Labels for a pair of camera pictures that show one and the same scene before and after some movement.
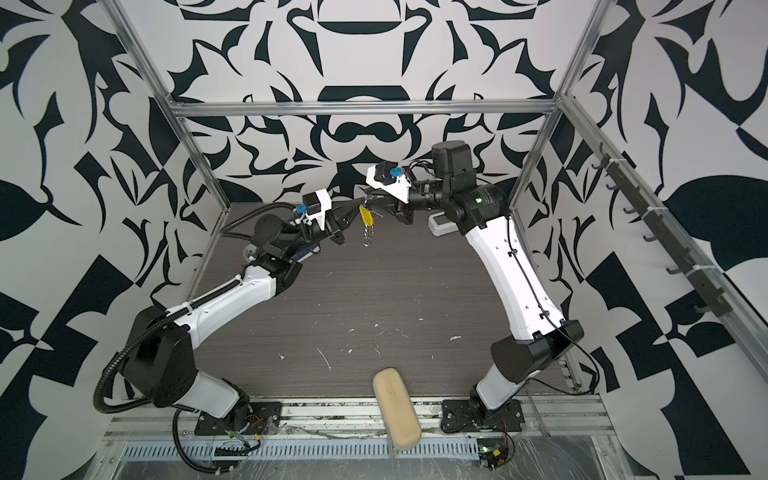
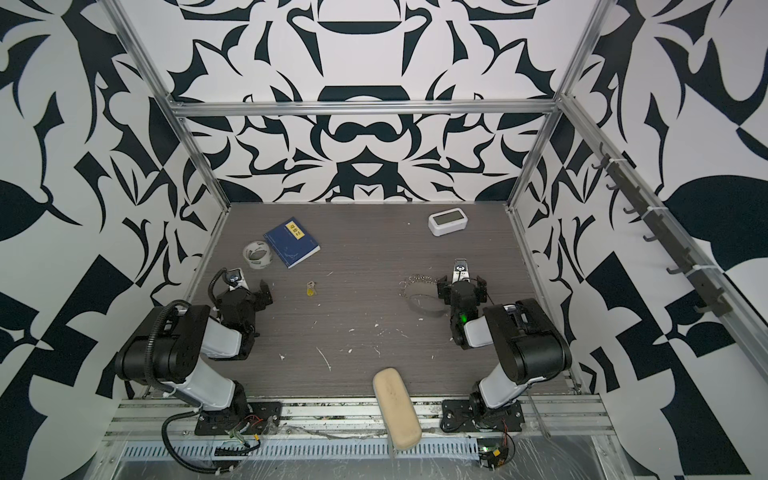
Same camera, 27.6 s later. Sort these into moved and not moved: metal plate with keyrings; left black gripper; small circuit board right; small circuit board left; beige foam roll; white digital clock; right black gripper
Moved: metal plate with keyrings; right black gripper; left black gripper
Not moved: white digital clock; small circuit board right; small circuit board left; beige foam roll
